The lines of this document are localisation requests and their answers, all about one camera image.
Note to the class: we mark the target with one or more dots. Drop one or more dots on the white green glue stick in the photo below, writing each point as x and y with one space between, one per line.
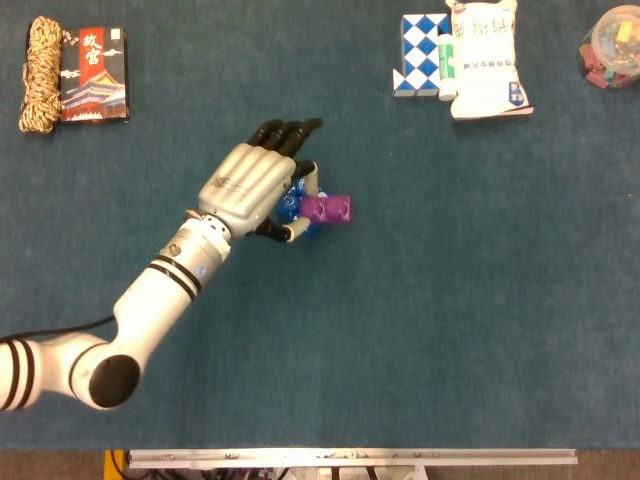
446 65

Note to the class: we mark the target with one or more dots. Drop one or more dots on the clear jar of coloured pieces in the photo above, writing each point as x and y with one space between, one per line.
612 45

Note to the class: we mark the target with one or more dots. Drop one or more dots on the white snack bag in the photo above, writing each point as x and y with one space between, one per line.
487 65

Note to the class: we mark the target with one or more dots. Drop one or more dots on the black red card box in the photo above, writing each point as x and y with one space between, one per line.
95 75

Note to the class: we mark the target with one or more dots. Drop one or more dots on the blue toy brick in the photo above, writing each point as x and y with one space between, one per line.
290 205

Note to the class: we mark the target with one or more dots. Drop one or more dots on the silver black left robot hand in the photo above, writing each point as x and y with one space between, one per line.
245 185

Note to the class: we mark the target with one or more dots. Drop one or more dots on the aluminium profile rail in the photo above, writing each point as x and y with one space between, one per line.
350 457

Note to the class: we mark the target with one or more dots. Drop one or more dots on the blue white snake cube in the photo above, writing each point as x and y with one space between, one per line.
417 50

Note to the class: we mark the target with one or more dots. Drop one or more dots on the purple toy brick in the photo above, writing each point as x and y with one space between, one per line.
327 209

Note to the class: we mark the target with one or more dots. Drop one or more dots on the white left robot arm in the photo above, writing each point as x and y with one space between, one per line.
150 300

